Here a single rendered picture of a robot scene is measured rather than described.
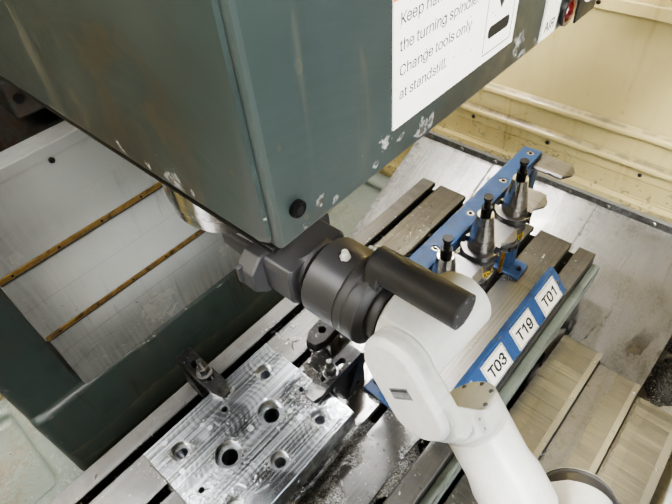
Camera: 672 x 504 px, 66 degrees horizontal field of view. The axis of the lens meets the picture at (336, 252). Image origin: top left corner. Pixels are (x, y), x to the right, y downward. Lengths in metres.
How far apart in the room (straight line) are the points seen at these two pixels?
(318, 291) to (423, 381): 0.13
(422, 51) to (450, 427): 0.30
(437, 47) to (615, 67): 1.08
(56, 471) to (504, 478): 1.19
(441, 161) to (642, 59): 0.63
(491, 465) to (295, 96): 0.38
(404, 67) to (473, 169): 1.36
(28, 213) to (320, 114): 0.73
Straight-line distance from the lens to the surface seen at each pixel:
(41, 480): 1.58
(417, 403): 0.47
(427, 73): 0.36
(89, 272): 1.07
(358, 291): 0.48
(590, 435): 1.30
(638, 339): 1.48
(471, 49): 0.41
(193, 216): 0.51
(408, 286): 0.45
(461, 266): 0.86
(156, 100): 0.31
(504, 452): 0.53
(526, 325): 1.15
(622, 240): 1.57
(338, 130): 0.30
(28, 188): 0.95
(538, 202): 0.99
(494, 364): 1.08
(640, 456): 1.34
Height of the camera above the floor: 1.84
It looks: 46 degrees down
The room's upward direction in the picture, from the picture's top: 6 degrees counter-clockwise
